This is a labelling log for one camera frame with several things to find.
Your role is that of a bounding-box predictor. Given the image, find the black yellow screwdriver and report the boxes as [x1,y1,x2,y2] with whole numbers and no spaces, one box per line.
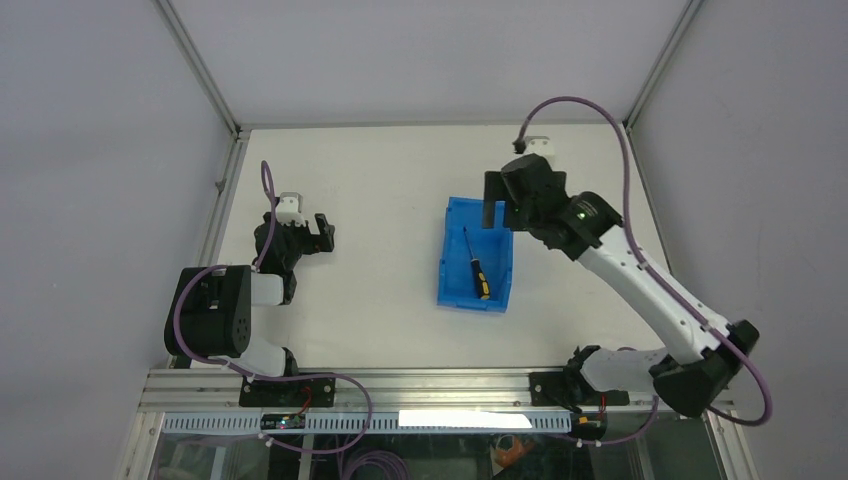
[463,227,491,300]

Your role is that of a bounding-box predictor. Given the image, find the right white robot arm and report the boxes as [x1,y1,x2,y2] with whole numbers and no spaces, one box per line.
[482,154,759,417]

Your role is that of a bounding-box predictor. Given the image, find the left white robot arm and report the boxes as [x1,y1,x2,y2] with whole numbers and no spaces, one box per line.
[163,213,335,406]

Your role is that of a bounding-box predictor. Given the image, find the blue plastic bin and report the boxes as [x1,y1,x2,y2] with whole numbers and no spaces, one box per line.
[437,197,514,313]

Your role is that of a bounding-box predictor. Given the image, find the orange object under table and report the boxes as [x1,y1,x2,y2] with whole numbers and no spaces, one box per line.
[491,435,535,469]

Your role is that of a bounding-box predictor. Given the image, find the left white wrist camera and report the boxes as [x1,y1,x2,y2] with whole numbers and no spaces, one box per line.
[274,192,307,227]

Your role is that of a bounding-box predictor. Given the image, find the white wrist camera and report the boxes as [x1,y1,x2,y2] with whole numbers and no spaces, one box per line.
[524,136,556,164]
[274,192,307,227]

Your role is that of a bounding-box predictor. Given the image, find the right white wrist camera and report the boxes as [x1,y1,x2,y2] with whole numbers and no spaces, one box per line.
[524,136,556,164]

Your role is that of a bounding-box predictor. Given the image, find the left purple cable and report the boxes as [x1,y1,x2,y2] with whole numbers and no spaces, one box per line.
[172,160,409,480]

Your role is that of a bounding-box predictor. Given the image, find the purple cable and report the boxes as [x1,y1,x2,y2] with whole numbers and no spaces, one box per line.
[513,96,774,446]
[172,160,409,480]

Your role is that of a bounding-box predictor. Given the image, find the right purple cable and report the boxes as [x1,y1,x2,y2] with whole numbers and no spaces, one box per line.
[513,96,774,446]

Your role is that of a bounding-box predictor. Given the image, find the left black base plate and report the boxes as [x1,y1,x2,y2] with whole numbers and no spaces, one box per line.
[238,377,336,409]

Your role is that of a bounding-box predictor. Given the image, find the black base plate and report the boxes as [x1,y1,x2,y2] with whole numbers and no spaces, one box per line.
[238,377,336,409]
[528,370,630,411]

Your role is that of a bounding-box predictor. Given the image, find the white slotted cable duct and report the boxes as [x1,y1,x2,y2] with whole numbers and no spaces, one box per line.
[162,409,572,436]

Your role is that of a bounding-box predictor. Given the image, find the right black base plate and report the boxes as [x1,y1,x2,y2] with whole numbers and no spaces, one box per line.
[528,370,630,411]

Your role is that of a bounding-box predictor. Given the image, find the aluminium frame rail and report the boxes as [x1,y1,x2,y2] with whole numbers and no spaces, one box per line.
[137,367,735,413]

